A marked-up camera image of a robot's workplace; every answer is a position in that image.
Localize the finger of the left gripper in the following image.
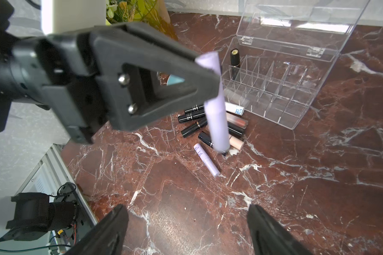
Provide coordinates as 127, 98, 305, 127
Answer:
89, 22, 219, 131

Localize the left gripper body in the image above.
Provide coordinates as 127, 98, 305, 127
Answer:
12, 27, 107, 145

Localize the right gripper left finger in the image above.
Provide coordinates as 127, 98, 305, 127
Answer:
66, 204, 129, 255

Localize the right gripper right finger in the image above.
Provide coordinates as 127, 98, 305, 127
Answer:
247, 204, 311, 255

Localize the lilac lipstick tube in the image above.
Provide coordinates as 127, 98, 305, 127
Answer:
194, 143, 220, 177
195, 52, 230, 154

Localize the dark brown lipstick tube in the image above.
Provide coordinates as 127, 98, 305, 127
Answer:
230, 48, 240, 80

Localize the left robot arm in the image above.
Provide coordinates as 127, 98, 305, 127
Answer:
0, 1, 220, 144

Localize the clear acrylic lipstick organizer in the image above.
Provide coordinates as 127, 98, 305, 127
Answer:
222, 1, 368, 130

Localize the teal dustpan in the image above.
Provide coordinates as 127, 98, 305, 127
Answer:
167, 74, 185, 86

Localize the artificial plant in vase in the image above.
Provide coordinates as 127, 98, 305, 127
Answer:
105, 0, 178, 41

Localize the black gold lipstick tube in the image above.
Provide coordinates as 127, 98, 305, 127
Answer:
178, 110, 205, 123

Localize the white lip balm tube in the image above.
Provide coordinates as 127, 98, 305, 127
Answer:
225, 102, 245, 116

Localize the pink lip gloss tube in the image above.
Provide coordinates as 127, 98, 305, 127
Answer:
226, 112, 249, 129

